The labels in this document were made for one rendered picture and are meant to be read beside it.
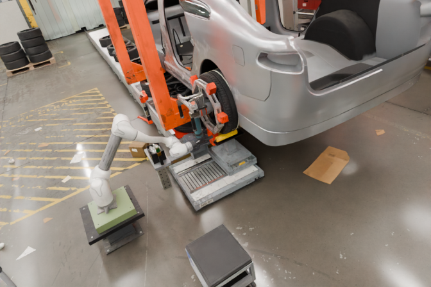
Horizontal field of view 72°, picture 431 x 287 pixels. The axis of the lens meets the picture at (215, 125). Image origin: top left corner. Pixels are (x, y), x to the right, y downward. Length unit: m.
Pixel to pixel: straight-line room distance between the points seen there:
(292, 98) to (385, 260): 1.41
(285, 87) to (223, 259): 1.28
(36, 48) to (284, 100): 9.49
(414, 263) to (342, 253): 0.48
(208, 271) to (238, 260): 0.22
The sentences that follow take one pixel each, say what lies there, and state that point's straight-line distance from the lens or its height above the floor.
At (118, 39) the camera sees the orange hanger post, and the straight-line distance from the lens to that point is 5.01.
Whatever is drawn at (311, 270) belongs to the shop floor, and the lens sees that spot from 2.60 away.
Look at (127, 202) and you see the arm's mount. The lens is 2.90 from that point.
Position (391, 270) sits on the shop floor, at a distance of 2.71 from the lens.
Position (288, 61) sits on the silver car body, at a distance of 2.21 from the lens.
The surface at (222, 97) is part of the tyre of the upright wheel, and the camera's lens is 2.73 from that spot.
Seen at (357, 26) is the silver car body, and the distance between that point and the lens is 3.64.
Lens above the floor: 2.19
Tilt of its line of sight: 30 degrees down
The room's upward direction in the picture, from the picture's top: 11 degrees counter-clockwise
